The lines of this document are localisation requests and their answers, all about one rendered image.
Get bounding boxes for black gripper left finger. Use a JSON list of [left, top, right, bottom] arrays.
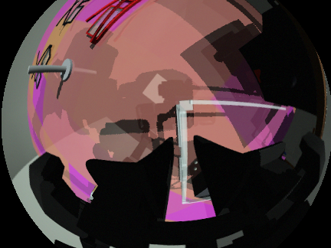
[[86, 137, 174, 222]]

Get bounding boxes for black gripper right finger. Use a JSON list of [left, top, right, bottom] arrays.
[[194, 135, 286, 216]]

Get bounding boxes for black-framed clear glasses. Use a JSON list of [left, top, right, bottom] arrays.
[[31, 44, 52, 88]]

